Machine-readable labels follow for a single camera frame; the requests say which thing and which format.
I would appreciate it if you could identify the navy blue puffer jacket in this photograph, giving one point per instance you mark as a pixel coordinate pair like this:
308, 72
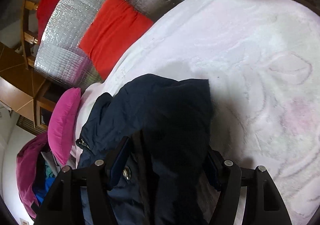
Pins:
169, 122

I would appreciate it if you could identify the blue garment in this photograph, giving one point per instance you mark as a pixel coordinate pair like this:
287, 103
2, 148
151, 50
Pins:
40, 191

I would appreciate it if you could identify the grey garment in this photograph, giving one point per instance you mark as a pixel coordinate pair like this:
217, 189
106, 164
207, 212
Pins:
51, 162

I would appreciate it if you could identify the magenta velvet garment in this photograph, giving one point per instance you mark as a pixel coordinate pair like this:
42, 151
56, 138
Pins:
26, 162

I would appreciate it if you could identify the magenta pillow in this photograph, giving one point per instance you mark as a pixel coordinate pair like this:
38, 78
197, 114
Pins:
61, 124

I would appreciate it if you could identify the white pink bed blanket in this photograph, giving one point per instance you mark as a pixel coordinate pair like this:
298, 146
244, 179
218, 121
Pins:
261, 58

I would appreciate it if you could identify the wooden stair railing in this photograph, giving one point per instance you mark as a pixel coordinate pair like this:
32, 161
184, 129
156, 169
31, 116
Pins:
29, 38

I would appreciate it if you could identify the red orange pillow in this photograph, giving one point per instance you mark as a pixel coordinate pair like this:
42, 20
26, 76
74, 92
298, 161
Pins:
115, 28

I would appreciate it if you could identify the silver foil insulation panel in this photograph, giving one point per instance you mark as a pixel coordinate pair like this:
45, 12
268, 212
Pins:
59, 57

